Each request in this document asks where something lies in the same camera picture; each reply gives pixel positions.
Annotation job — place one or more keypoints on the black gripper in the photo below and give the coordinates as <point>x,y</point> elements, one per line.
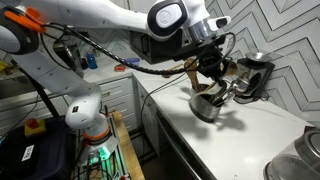
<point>208,53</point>

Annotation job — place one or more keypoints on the white serving spoon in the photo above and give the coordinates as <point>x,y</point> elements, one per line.
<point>213,89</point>

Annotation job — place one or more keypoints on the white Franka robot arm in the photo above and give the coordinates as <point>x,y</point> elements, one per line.
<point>66,76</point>

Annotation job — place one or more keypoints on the round wooden spoon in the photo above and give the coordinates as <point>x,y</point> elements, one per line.
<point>232,68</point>

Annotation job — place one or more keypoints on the wooden spatula spoon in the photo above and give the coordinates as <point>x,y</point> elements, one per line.
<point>191,75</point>

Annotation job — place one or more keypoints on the silver utensil holder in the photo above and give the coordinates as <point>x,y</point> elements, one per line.
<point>202,108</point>

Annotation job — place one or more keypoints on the wooden utensil on counter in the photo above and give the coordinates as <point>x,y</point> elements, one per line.
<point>171,70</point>

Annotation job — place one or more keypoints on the black ladle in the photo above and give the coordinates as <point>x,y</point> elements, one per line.
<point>216,97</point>

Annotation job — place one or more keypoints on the shiny metal ladle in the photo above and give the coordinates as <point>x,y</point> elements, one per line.
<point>239,85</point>

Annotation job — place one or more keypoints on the black coffee machine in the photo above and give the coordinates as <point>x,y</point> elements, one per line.
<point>256,78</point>
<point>68,56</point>

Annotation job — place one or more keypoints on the clear container blue lid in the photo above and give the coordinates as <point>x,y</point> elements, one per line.
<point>131,60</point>

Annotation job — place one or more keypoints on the small orange object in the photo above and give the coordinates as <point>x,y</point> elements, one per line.
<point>120,67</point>

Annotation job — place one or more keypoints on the white drawer cabinet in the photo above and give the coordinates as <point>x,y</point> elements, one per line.
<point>116,95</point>

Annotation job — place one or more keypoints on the wooden cart top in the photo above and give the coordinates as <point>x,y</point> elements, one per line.
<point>128,146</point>

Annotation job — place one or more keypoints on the blue bottle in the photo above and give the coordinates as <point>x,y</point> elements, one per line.
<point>91,61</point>

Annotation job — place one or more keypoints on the yellow emergency stop button box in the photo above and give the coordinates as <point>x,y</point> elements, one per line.
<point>34,126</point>

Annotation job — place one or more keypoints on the black control box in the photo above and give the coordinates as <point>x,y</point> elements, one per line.
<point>36,150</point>

